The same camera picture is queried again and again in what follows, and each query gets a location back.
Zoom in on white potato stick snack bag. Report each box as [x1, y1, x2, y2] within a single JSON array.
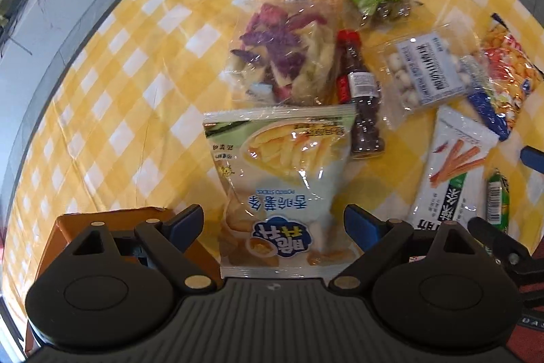
[[203, 104, 362, 281]]

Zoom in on dark bottle with red cap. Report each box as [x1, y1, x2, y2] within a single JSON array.
[[335, 29, 387, 160]]

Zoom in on yellow and red snack bag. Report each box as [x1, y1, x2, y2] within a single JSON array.
[[465, 13, 544, 143]]

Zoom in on white stick snack packet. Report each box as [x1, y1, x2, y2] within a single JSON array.
[[406, 105, 500, 234]]

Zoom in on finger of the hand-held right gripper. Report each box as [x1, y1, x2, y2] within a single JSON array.
[[466, 216, 544, 296], [520, 146, 544, 169]]

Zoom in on clear tray of white balls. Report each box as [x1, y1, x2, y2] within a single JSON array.
[[377, 30, 490, 131]]

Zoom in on clear purple vegetable chips bag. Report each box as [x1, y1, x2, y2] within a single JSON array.
[[225, 0, 346, 109]]

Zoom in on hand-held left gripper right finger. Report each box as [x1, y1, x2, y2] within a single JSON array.
[[329, 205, 486, 292]]

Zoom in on yellow checked tablecloth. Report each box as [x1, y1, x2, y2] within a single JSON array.
[[0, 0, 544, 347]]

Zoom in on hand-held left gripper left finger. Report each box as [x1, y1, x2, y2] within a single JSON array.
[[70, 205, 218, 292]]

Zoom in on green sausage packet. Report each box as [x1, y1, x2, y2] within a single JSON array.
[[484, 168, 513, 237]]

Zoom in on orange box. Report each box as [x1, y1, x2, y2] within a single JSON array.
[[24, 207, 224, 356]]

